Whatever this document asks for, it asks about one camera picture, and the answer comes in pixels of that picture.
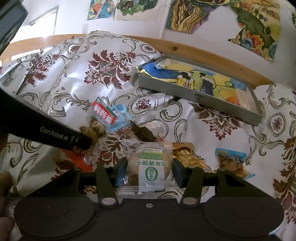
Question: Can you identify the floral white bed sheet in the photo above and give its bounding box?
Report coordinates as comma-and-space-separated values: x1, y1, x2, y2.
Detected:
0, 29, 296, 239

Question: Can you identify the anime girl poster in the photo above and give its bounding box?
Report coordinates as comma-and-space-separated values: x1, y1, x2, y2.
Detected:
87, 0, 115, 21

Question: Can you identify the starry swirl painting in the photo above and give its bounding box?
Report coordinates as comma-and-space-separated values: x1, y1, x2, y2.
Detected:
166, 0, 230, 34

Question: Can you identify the dark brown snack wrapper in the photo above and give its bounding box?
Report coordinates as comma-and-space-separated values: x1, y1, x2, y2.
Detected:
130, 121, 157, 142

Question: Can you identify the clear round biscuit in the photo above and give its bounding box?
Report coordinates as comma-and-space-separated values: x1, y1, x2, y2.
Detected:
116, 141, 176, 196

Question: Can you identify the blond chibi boy poster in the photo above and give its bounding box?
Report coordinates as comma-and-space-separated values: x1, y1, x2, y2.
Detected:
113, 0, 161, 22

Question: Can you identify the person's left hand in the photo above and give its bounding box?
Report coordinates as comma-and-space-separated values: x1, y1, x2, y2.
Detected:
0, 136, 16, 241

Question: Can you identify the clear bag of chocolate balls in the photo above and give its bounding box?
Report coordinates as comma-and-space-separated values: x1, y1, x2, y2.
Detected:
54, 97, 119, 173

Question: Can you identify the orange mandarin fruit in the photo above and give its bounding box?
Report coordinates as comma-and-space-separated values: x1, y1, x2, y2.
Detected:
226, 96, 240, 106

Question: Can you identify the pale wafer packet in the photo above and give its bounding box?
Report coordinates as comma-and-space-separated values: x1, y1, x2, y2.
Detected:
236, 89, 253, 110

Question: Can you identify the blue packet of brown chips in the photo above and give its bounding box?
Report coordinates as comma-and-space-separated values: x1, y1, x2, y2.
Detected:
215, 148, 255, 179

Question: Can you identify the grey tray with painting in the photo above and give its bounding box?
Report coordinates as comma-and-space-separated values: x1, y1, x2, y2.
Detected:
137, 54, 263, 126

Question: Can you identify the yellow snack packet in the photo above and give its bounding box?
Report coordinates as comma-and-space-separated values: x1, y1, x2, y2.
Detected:
176, 77, 194, 89

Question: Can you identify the gold foil snack packet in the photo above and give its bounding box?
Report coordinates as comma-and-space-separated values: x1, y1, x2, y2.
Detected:
172, 142, 212, 173

